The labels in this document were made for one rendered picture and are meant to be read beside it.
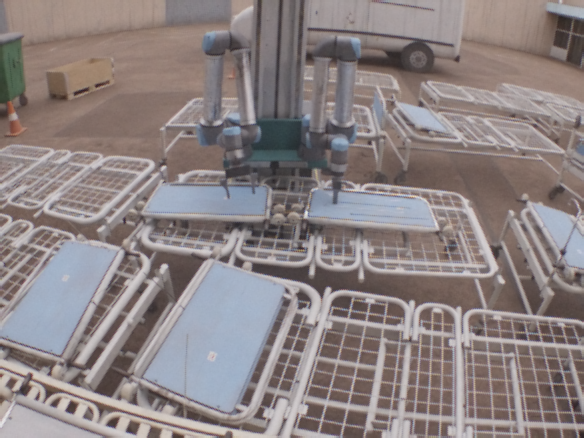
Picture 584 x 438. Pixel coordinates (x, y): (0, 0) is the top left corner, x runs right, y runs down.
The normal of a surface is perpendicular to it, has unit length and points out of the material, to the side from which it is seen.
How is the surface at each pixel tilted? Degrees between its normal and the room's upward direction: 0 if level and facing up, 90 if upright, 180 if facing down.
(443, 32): 88
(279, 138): 90
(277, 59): 90
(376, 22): 88
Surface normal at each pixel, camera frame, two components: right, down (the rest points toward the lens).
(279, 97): 0.07, 0.52
